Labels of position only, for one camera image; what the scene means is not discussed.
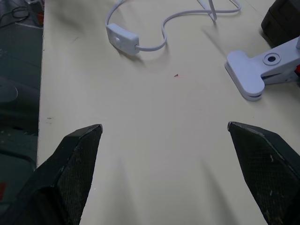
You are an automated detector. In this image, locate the white clamp lamp base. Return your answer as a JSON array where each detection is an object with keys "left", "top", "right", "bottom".
[{"left": 225, "top": 35, "right": 300, "bottom": 102}]

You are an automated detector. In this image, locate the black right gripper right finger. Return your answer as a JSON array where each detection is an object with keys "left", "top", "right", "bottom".
[{"left": 227, "top": 121, "right": 300, "bottom": 225}]

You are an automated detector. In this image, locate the white cord with switch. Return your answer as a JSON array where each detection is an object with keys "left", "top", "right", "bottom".
[{"left": 105, "top": 0, "right": 242, "bottom": 53}]

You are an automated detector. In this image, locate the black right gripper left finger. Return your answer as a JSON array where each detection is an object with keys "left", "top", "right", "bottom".
[{"left": 0, "top": 124, "right": 103, "bottom": 225}]

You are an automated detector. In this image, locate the white inline cord switch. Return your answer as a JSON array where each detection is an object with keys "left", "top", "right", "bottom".
[{"left": 105, "top": 23, "right": 140, "bottom": 56}]

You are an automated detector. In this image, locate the black block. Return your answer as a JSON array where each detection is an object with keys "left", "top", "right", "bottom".
[{"left": 261, "top": 0, "right": 300, "bottom": 48}]

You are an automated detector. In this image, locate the black cable on floor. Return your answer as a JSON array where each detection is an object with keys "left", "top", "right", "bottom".
[{"left": 0, "top": 6, "right": 30, "bottom": 25}]

